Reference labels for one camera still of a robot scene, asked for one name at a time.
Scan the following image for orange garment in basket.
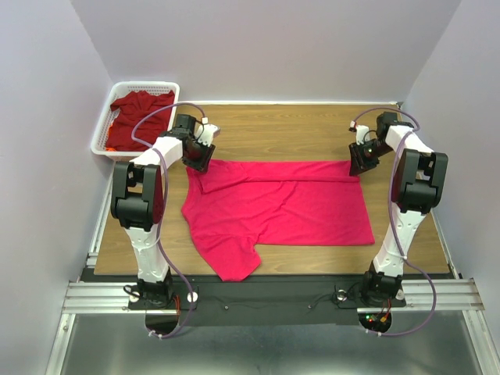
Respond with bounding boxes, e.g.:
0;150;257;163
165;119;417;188
105;122;116;152

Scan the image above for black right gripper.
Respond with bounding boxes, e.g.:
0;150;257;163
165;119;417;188
348;139;393;176

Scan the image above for white plastic basket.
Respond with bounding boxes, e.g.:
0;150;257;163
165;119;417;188
91;81;180;161

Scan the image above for pink t-shirt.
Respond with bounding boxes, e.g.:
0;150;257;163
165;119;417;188
181;160;375;281

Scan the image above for aluminium mounting rail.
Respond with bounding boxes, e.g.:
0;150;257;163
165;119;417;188
62;279;484;314

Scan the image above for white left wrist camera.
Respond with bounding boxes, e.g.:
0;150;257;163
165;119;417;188
195;124;220;146

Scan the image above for dark red t-shirt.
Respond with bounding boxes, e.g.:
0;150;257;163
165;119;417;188
105;90;176;152

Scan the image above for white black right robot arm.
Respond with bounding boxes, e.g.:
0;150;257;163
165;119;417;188
348;107;448;305

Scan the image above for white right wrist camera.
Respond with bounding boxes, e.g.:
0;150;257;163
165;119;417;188
348;121;370;145

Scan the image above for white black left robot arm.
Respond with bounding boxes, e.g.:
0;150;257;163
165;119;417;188
110;114;220;309

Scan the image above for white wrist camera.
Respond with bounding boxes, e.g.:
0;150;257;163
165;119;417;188
348;121;370;145
195;124;220;146

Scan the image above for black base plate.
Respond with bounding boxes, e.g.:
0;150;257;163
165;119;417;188
64;275;384;333

